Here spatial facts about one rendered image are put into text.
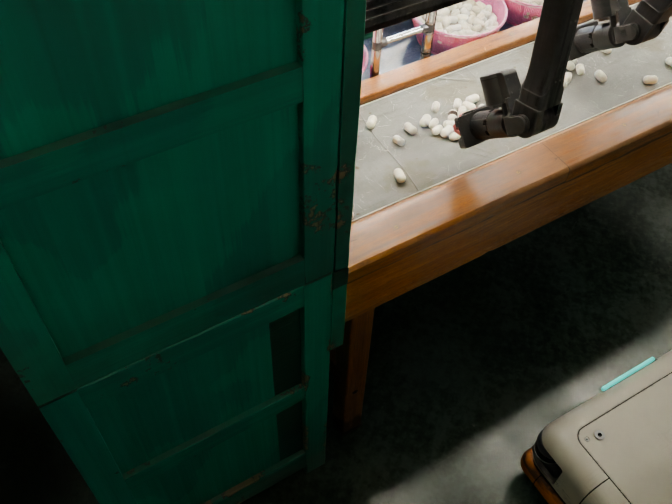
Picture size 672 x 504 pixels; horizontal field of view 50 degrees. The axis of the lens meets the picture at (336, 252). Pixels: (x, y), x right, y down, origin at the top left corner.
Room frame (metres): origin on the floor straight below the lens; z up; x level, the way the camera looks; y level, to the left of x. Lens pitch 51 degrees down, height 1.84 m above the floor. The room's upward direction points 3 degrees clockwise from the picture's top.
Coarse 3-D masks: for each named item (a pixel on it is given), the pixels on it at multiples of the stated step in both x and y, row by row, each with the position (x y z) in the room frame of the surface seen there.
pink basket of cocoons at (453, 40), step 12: (492, 0) 1.79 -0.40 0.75; (492, 12) 1.77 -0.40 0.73; (504, 12) 1.72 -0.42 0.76; (420, 24) 1.64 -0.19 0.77; (420, 36) 1.67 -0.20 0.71; (444, 36) 1.61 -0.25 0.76; (456, 36) 1.59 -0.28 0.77; (468, 36) 1.59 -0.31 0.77; (480, 36) 1.60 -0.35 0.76; (432, 48) 1.64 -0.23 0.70; (444, 48) 1.62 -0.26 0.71
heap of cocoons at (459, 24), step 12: (468, 0) 1.80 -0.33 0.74; (444, 12) 1.74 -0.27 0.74; (456, 12) 1.74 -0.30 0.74; (468, 12) 1.75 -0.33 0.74; (480, 12) 1.74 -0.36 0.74; (444, 24) 1.69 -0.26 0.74; (456, 24) 1.68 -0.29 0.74; (468, 24) 1.70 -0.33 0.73; (480, 24) 1.69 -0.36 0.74; (492, 24) 1.70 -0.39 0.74
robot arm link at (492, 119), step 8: (504, 104) 1.08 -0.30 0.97; (496, 112) 1.09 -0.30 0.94; (504, 112) 1.07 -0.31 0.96; (488, 120) 1.09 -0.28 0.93; (496, 120) 1.07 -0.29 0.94; (488, 128) 1.08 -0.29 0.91; (496, 128) 1.06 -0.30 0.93; (504, 128) 1.05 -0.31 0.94; (496, 136) 1.07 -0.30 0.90; (504, 136) 1.05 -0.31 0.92; (512, 136) 1.05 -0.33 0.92
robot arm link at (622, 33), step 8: (592, 0) 1.42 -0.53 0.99; (600, 0) 1.41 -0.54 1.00; (608, 0) 1.40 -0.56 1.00; (616, 0) 1.39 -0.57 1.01; (624, 0) 1.40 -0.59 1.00; (592, 8) 1.41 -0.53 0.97; (600, 8) 1.40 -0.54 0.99; (608, 8) 1.39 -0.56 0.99; (616, 8) 1.38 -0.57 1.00; (624, 8) 1.39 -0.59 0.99; (600, 16) 1.39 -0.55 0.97; (608, 16) 1.38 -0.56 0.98; (616, 16) 1.37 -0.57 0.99; (624, 16) 1.37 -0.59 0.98; (632, 24) 1.32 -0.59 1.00; (616, 32) 1.34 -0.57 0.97; (624, 32) 1.32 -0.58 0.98; (632, 32) 1.31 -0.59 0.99; (640, 32) 1.31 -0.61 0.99; (616, 40) 1.33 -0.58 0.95; (624, 40) 1.31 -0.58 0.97; (632, 40) 1.31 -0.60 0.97
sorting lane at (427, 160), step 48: (528, 48) 1.60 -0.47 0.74; (624, 48) 1.61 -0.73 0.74; (432, 96) 1.38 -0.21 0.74; (480, 96) 1.39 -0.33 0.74; (576, 96) 1.41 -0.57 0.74; (624, 96) 1.42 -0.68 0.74; (384, 144) 1.21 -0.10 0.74; (432, 144) 1.22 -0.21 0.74; (480, 144) 1.22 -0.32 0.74; (528, 144) 1.23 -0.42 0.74; (384, 192) 1.06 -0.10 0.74
